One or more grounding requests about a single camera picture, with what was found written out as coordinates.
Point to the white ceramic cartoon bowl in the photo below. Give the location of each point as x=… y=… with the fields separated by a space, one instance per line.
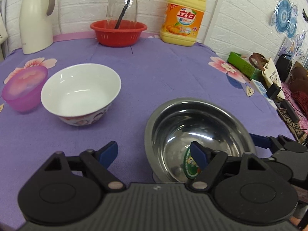
x=81 y=94

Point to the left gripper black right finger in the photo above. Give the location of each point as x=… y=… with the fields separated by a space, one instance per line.
x=247 y=189

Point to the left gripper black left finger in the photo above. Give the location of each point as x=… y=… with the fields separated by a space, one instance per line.
x=68 y=189

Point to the white thermos jug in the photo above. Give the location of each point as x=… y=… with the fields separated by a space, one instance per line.
x=35 y=25

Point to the white paper bag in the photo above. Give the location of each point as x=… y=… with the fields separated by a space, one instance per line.
x=270 y=75

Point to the purple plastic bowl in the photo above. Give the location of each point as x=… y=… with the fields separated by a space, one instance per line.
x=23 y=91

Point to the black stirring stick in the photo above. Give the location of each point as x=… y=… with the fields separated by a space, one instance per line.
x=126 y=10

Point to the red plastic basket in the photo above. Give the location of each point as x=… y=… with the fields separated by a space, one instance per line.
x=122 y=37

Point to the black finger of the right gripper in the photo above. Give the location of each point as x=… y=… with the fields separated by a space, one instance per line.
x=275 y=144

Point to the stainless steel bowl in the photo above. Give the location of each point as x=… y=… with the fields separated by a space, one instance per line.
x=174 y=125

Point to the clear glass pitcher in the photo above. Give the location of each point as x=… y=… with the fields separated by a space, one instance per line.
x=111 y=17

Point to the black power adapter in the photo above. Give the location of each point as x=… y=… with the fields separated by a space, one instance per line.
x=290 y=109

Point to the yellow dish soap bottle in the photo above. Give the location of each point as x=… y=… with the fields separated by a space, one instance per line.
x=182 y=21

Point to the blue paper fan decoration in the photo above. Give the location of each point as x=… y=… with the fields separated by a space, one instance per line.
x=284 y=18

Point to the green cardboard box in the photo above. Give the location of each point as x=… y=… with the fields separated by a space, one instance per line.
x=244 y=66

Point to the brown leather bag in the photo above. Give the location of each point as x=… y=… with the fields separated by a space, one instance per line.
x=299 y=79

